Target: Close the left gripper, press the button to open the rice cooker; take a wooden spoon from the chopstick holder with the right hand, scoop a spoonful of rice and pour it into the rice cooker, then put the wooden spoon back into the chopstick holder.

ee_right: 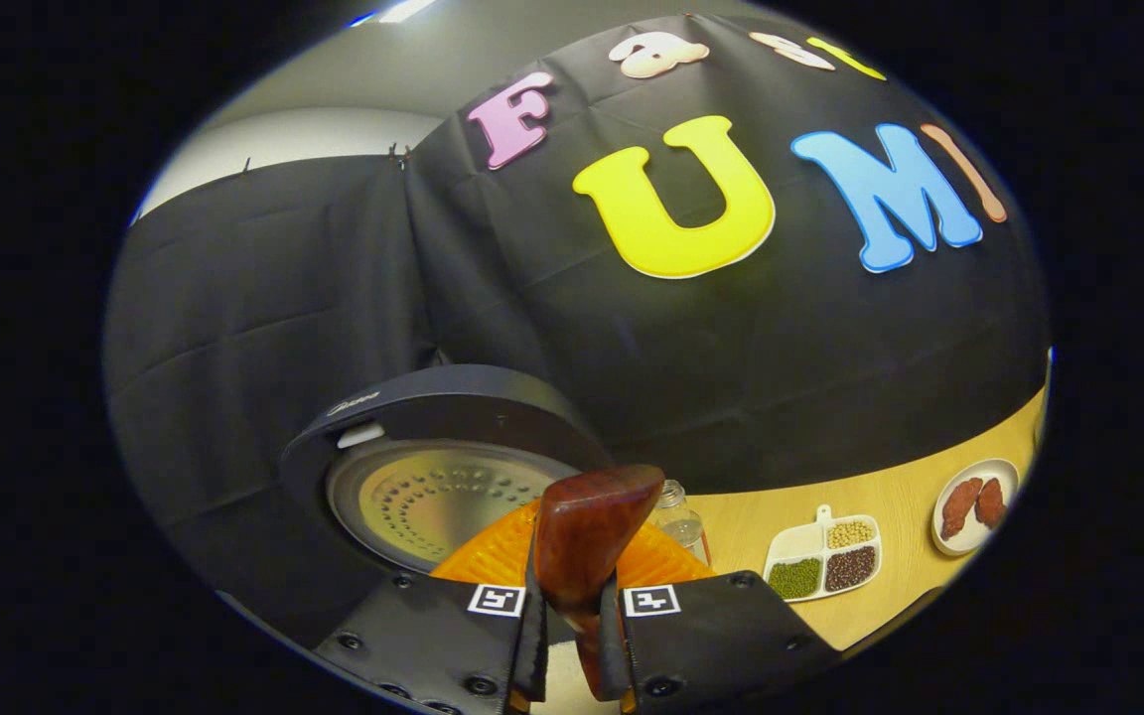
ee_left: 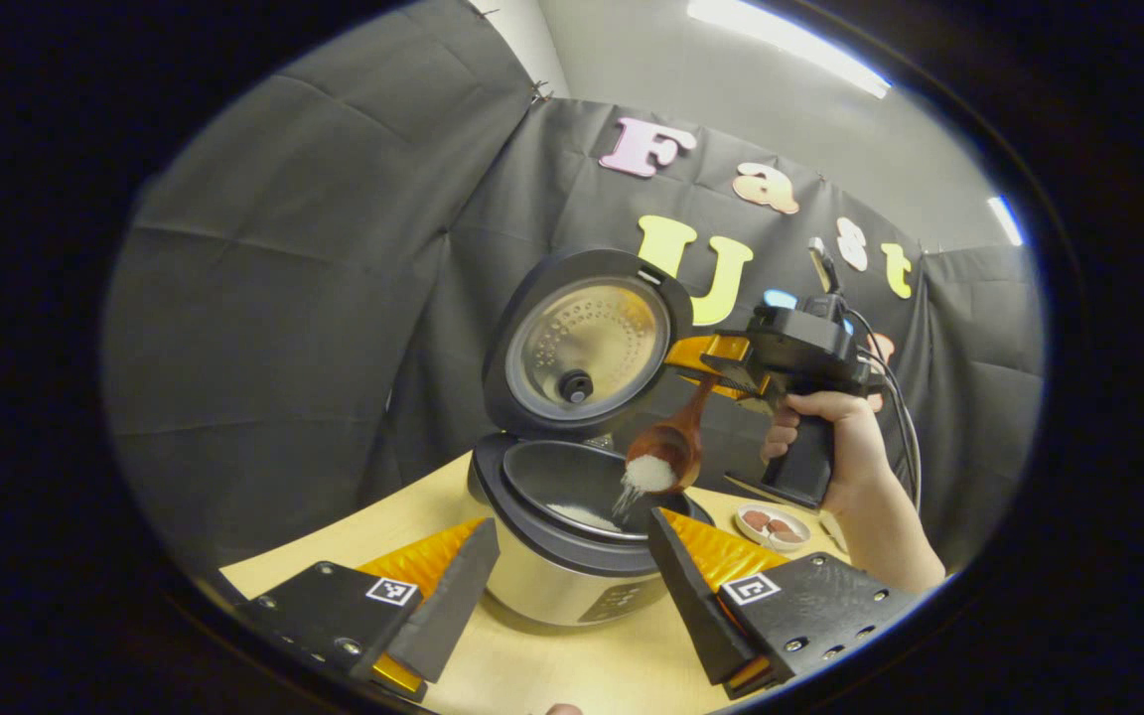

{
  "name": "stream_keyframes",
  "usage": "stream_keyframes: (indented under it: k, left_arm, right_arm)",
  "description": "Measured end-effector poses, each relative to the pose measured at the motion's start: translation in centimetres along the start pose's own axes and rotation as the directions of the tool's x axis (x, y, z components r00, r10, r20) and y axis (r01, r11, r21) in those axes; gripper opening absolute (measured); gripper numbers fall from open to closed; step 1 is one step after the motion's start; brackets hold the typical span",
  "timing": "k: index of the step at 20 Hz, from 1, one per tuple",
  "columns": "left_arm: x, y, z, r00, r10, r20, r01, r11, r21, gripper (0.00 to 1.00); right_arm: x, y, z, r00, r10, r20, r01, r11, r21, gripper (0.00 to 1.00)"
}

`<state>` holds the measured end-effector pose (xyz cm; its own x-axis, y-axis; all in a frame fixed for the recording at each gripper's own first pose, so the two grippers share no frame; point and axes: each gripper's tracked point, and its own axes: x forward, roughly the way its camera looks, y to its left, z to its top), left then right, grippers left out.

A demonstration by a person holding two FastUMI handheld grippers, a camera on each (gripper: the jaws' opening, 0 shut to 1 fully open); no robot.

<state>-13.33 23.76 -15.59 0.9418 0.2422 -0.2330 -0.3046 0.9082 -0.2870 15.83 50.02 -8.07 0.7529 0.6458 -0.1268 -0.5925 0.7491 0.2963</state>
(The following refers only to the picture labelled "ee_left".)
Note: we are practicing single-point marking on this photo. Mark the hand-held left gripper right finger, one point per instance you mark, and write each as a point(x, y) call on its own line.
point(696, 616)

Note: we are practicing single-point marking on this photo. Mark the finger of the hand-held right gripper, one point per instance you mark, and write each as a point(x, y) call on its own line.
point(736, 379)
point(706, 350)

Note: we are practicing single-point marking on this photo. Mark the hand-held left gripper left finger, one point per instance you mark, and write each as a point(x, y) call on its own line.
point(453, 611)

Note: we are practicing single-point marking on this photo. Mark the dark wooden spoon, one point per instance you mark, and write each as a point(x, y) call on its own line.
point(681, 437)

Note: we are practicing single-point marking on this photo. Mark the black and silver rice cooker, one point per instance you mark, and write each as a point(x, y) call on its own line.
point(552, 576)

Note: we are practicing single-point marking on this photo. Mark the white rice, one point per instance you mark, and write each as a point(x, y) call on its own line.
point(649, 474)

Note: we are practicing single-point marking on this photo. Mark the round white plate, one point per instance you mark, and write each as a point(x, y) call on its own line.
point(746, 537)

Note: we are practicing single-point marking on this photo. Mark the red-brown meat slice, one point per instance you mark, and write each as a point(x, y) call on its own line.
point(786, 533)
point(756, 518)

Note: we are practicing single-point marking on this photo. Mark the small ceiling light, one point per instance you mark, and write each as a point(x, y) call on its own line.
point(1006, 218)

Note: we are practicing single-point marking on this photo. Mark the large ceiling light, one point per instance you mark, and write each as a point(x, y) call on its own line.
point(786, 45)

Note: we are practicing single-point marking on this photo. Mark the black backdrop cloth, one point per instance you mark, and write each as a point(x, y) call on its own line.
point(284, 298)

